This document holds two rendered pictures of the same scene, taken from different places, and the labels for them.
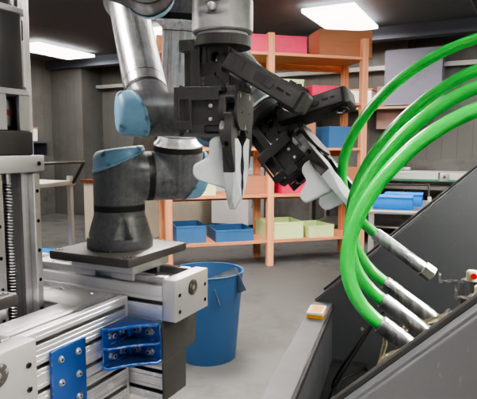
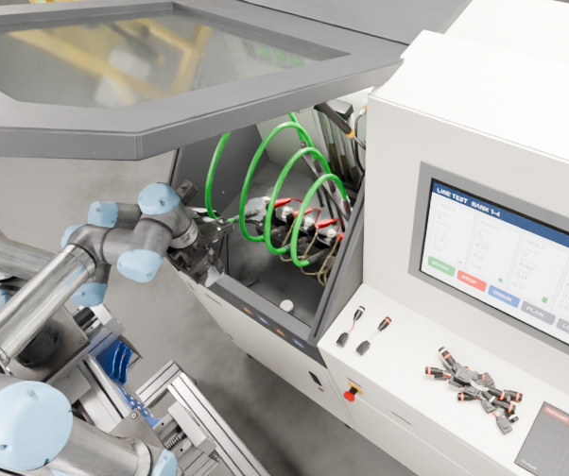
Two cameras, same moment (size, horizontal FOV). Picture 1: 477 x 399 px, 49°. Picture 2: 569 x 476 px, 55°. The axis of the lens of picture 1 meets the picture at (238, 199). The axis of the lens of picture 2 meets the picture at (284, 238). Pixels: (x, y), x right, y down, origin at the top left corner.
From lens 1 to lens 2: 1.15 m
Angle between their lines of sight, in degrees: 62
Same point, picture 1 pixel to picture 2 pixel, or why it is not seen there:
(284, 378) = (245, 295)
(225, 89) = (202, 251)
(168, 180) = not seen: hidden behind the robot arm
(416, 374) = (347, 272)
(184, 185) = not seen: hidden behind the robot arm
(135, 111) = (102, 290)
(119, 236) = (51, 340)
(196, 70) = (187, 258)
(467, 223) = (198, 152)
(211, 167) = (212, 278)
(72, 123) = not seen: outside the picture
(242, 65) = (207, 239)
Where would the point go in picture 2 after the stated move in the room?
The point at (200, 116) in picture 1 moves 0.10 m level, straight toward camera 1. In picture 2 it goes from (202, 269) to (241, 276)
